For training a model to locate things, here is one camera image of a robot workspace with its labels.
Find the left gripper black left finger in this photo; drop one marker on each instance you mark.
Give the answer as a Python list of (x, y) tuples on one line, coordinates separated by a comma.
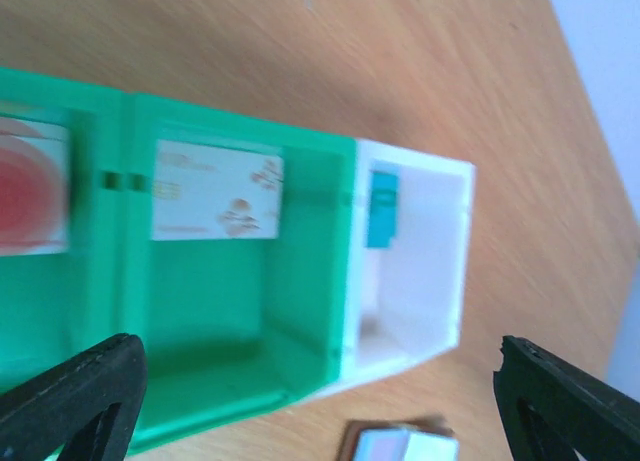
[(86, 408)]

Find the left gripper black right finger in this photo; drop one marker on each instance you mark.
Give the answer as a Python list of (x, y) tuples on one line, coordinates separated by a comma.
[(552, 410)]

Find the brown leather card holder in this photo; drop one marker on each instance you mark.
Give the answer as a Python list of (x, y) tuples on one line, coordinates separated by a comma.
[(423, 438)]

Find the red patterned card in tray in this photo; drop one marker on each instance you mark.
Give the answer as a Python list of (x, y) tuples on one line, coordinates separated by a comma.
[(35, 176)]

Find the grey card in green tray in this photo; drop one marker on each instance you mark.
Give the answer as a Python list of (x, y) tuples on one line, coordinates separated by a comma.
[(205, 192)]

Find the teal card in white tray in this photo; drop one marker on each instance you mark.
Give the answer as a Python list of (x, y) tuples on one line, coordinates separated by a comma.
[(383, 207)]

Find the white translucent tray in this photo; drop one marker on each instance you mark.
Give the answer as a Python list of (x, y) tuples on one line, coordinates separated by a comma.
[(404, 304)]

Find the green plastic organizer tray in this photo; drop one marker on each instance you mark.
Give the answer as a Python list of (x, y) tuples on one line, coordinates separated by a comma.
[(231, 328)]

